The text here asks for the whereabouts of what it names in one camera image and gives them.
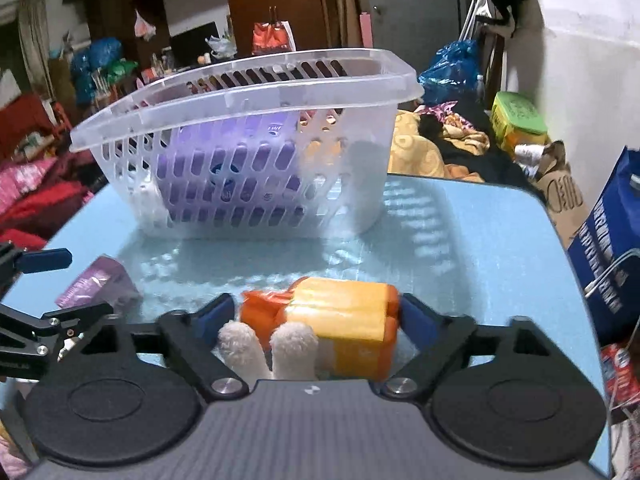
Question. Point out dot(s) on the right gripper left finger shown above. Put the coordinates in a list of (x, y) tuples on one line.
[(191, 339)]

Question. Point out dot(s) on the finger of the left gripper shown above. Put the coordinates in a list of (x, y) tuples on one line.
[(44, 261), (79, 318)]

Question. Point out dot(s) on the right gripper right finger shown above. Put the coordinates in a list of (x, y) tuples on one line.
[(439, 339)]

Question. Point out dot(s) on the small purple box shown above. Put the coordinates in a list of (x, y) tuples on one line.
[(105, 281)]

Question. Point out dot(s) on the orange yellow tissue pack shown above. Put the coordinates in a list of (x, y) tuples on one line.
[(356, 322)]

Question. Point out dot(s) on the purple tissue pack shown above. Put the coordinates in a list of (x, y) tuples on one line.
[(231, 169)]

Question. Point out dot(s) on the white plastic basket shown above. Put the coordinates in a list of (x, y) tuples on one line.
[(345, 100)]

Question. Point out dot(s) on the pink floral bedding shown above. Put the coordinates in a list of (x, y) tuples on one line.
[(19, 180)]

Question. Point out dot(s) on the yellow patterned blanket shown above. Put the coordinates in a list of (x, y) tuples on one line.
[(437, 141)]

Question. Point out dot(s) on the red milk carton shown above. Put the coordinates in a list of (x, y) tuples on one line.
[(621, 384)]

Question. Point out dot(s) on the brown paper bag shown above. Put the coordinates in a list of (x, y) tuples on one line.
[(564, 201)]

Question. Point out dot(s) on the blue shopping bag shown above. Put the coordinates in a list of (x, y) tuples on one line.
[(605, 253)]

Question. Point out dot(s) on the green yellow box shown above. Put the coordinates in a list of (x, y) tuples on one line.
[(516, 121)]

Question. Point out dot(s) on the beige curtains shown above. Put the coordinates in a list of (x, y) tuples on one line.
[(33, 33)]

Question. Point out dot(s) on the dark red wooden wardrobe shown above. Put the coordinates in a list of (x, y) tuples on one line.
[(240, 5)]

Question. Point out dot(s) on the blue plastic bag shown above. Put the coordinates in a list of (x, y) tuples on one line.
[(453, 73)]

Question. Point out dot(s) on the orange white hanging bag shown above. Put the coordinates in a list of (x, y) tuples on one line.
[(272, 36)]

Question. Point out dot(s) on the grey metal door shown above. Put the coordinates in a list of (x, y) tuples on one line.
[(415, 29)]

